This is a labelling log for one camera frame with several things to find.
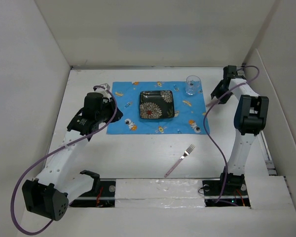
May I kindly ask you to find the clear drinking glass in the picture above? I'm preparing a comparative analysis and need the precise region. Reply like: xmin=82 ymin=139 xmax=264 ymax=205
xmin=185 ymin=75 xmax=201 ymax=95

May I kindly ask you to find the blue space-print cloth placemat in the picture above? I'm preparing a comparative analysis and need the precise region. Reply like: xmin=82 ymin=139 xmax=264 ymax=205
xmin=107 ymin=81 xmax=210 ymax=135

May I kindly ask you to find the black floral square plate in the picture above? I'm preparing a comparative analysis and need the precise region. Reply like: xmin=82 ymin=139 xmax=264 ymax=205
xmin=139 ymin=90 xmax=175 ymax=120

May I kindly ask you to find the pink-handled metal fork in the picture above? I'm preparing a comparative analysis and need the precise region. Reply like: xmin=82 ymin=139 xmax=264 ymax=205
xmin=164 ymin=144 xmax=195 ymax=178

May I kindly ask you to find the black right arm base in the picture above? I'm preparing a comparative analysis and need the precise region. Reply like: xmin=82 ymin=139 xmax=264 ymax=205
xmin=198 ymin=179 xmax=251 ymax=207

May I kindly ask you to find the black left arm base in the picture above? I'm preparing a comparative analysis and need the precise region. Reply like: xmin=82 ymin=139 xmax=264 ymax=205
xmin=70 ymin=179 xmax=116 ymax=208

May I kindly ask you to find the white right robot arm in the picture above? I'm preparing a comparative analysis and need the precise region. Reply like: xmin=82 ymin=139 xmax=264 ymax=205
xmin=211 ymin=65 xmax=269 ymax=196

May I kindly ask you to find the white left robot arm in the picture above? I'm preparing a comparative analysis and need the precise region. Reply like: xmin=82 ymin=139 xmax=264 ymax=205
xmin=22 ymin=83 xmax=123 ymax=221

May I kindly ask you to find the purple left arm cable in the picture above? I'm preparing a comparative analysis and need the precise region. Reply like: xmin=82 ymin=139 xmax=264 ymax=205
xmin=10 ymin=85 xmax=118 ymax=235

